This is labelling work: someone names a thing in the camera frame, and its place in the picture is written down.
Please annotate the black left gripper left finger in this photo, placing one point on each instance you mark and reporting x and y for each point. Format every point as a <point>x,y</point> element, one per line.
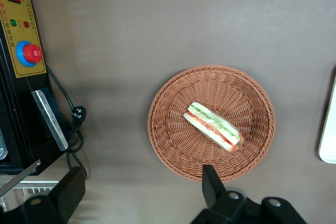
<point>61,197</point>

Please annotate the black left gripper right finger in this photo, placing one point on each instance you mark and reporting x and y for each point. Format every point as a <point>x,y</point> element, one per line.
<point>211,190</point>

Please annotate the plastic sandwich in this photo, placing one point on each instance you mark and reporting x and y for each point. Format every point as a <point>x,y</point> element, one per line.
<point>212,127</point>

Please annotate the brown wicker basket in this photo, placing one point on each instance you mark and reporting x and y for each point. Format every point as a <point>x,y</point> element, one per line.
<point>178,142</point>

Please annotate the white plastic tray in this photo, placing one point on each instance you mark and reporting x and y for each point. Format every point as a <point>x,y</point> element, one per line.
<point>329,134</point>

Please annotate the silver metal strip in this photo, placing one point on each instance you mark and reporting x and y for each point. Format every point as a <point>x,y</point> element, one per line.
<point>18,178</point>

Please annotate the black sealing machine yellow panel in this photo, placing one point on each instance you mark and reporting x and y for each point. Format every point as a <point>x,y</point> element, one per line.
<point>18,108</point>

